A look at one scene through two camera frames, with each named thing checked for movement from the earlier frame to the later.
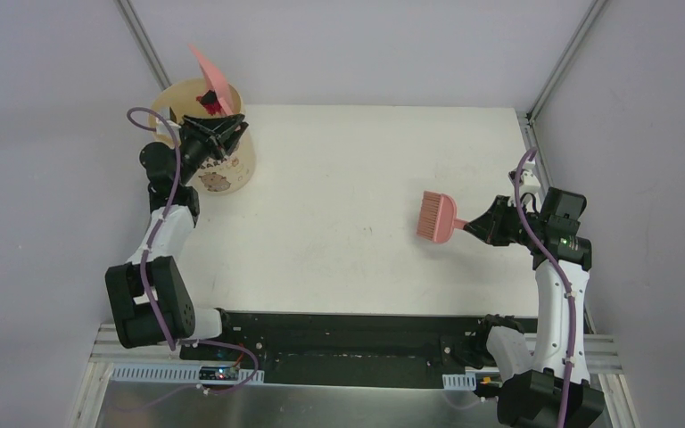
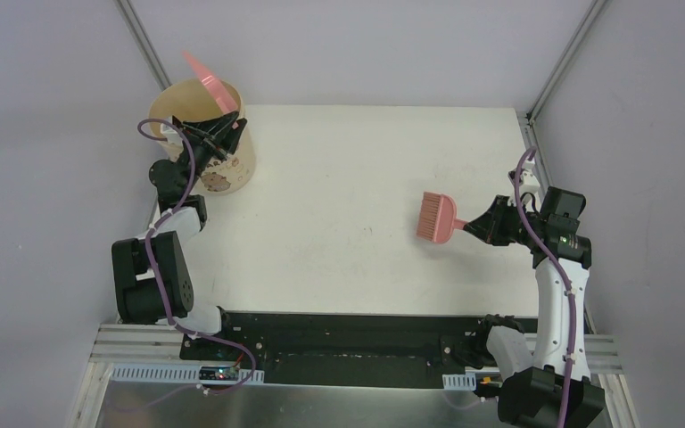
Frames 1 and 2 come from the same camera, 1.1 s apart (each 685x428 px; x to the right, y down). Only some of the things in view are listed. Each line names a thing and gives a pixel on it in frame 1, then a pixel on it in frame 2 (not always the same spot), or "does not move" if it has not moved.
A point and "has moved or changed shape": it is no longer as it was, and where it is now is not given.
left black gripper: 205,135 does not move
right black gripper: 483,226 does not move
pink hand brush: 437,218 does not move
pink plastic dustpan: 213,78 has moved or changed shape
